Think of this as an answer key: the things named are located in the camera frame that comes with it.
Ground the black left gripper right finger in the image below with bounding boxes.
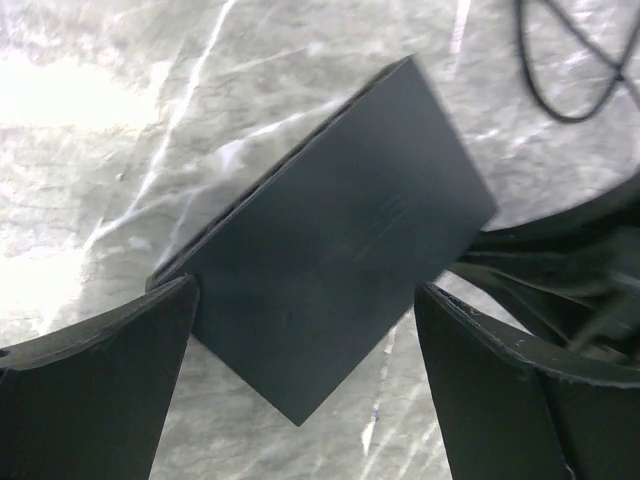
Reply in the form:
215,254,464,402
414,283,639,480

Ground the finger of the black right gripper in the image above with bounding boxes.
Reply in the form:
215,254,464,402
479,172,639,260
451,252,639,369

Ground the black network switch box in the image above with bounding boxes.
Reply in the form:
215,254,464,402
147,55,497,425

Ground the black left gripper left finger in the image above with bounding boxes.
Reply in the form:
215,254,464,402
1,275,199,479

